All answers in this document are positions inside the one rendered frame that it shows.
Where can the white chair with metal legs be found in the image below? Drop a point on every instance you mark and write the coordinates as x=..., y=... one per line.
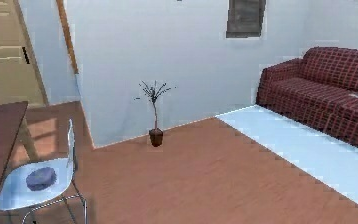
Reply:
x=17, y=191

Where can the bare plant in brown pot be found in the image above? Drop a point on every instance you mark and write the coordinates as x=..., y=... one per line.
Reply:
x=156, y=136

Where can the pale blue floor rug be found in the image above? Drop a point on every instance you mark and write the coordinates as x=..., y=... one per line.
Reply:
x=307, y=150

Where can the red plaid sofa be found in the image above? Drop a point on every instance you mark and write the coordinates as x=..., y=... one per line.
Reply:
x=320, y=96

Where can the blue round cushion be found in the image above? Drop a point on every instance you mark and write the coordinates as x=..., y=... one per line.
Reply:
x=41, y=178

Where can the beige room door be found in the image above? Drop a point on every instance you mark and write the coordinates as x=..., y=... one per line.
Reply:
x=10, y=66

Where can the small grey remote control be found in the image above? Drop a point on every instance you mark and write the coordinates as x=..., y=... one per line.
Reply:
x=355, y=96

